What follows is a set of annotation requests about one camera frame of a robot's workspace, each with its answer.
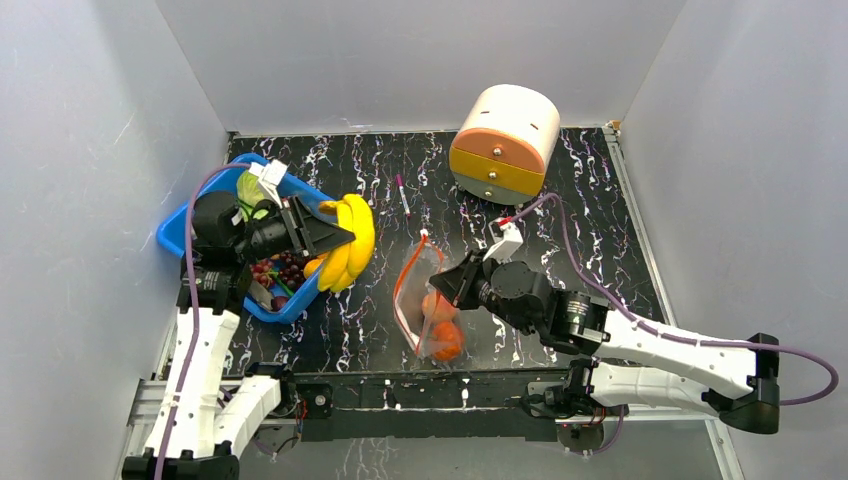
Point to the green cabbage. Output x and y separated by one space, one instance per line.
248 190

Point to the peach fruit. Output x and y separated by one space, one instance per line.
437 308

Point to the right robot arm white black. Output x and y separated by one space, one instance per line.
618 360

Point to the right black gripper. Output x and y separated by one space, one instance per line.
469 280

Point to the yellow banana bunch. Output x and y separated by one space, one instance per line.
344 264

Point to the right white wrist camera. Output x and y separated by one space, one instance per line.
506 237

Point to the dark purple grapes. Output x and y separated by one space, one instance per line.
284 271

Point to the pink marker pen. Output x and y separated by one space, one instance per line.
403 196

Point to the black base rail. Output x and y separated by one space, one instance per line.
424 404

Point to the orange tangerine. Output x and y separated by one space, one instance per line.
449 341

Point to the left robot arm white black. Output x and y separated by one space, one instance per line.
194 436

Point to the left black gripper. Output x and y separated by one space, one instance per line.
319 235

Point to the blue plastic bin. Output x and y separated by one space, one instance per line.
298 298

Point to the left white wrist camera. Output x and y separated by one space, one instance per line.
268 177

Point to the round pastel drawer cabinet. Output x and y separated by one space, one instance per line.
502 151

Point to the clear zip top bag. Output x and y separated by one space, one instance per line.
427 320

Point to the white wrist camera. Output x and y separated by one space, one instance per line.
268 177
506 237

